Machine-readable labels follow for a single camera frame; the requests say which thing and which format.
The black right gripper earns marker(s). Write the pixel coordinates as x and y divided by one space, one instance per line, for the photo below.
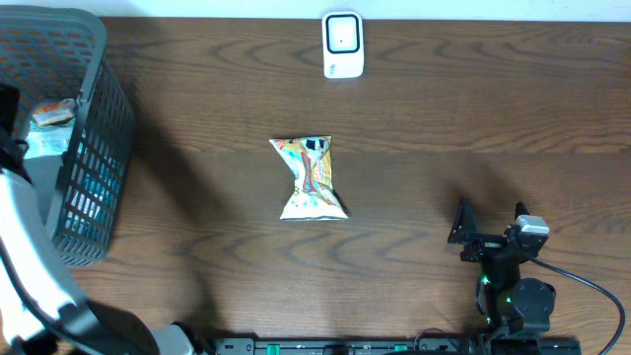
485 245

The yellow snack bag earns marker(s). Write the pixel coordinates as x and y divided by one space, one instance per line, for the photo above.
309 160

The teal mouthwash bottle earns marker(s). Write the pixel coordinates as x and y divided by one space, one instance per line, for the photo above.
93 194

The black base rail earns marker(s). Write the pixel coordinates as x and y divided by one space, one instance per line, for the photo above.
431 345

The small orange box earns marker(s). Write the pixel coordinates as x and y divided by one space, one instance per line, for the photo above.
54 112

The grey plastic mesh basket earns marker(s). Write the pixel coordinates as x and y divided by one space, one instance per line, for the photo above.
51 54

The white teal tissue pack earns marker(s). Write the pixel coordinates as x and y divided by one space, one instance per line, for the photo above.
50 140

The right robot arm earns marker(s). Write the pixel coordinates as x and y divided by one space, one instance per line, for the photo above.
518 309

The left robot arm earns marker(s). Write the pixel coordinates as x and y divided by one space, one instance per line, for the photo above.
40 302

